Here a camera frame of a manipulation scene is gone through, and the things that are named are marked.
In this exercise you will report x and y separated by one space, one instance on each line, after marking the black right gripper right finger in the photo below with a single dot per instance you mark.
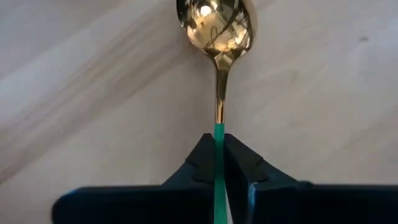
295 205

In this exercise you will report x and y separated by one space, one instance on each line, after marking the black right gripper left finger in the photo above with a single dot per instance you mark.
140 205

